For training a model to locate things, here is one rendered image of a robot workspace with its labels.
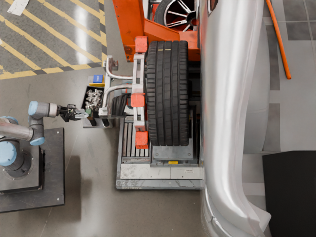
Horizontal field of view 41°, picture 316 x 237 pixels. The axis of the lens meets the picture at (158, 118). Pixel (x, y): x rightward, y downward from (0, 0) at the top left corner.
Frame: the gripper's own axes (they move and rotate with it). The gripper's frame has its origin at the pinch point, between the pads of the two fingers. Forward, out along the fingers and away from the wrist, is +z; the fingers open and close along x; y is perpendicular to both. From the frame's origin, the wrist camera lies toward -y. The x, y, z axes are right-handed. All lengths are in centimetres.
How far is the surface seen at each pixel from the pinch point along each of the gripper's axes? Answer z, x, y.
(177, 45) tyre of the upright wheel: 38, 18, 67
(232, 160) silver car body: 29, -74, 122
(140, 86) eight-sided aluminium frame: 18, -6, 56
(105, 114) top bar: 3.8, -15.4, 33.9
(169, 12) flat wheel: 64, 97, 7
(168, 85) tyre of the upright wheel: 31, -10, 66
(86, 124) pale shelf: 5.6, 5.2, -23.8
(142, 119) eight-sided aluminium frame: 23, -21, 44
